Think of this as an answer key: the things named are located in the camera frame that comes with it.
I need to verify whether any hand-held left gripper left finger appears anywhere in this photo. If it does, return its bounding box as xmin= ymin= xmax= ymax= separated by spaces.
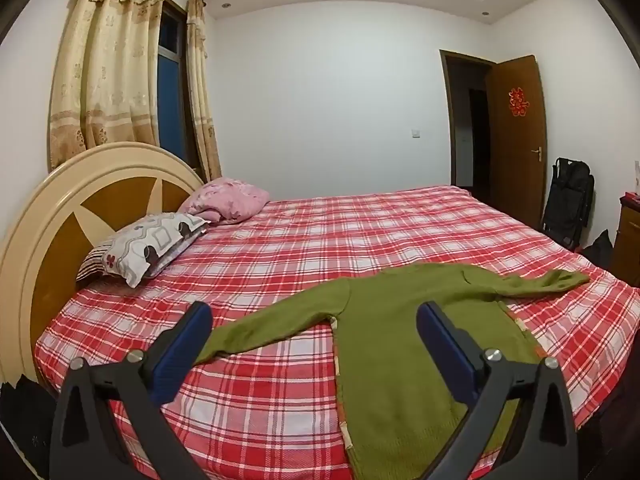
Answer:
xmin=48 ymin=301 xmax=213 ymax=480

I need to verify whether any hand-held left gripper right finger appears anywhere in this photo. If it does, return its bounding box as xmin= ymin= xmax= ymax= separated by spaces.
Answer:
xmin=416 ymin=301 xmax=581 ymax=480

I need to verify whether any green knit sweater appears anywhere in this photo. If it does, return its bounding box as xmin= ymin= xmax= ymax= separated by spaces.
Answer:
xmin=192 ymin=263 xmax=591 ymax=480

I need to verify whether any grey patterned pillow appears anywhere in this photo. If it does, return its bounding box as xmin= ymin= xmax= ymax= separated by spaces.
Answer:
xmin=101 ymin=212 xmax=210 ymax=289

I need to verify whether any striped pillow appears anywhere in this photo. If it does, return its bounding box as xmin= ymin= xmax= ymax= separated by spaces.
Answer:
xmin=76 ymin=242 xmax=113 ymax=281

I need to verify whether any bed with red plaid sheet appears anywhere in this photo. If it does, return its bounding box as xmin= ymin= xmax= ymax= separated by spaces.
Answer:
xmin=32 ymin=185 xmax=638 ymax=480

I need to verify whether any pink floral pillow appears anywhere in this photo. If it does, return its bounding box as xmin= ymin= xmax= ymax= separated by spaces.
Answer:
xmin=178 ymin=177 xmax=271 ymax=226

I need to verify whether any cream wooden headboard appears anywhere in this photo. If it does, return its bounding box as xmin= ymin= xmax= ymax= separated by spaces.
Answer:
xmin=0 ymin=141 xmax=206 ymax=391

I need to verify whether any black bag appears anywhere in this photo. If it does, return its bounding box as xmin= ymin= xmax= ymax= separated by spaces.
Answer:
xmin=582 ymin=229 xmax=615 ymax=270

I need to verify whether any brown wooden door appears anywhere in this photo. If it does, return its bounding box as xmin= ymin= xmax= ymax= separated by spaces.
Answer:
xmin=485 ymin=55 xmax=546 ymax=233

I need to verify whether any wooden cabinet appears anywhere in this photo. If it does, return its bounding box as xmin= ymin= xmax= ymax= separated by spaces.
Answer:
xmin=611 ymin=195 xmax=640 ymax=286

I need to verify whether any dark framed window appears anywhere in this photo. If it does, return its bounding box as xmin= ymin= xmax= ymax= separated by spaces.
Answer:
xmin=157 ymin=0 xmax=193 ymax=166

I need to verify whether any narrow beige curtain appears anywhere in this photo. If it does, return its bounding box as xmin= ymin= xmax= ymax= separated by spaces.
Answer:
xmin=185 ymin=0 xmax=222 ymax=181

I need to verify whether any wide beige curtain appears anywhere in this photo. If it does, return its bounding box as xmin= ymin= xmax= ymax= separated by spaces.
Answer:
xmin=47 ymin=0 xmax=167 ymax=173

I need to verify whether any dark wooden door frame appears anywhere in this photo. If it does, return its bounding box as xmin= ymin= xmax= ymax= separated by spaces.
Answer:
xmin=439 ymin=49 xmax=497 ymax=196

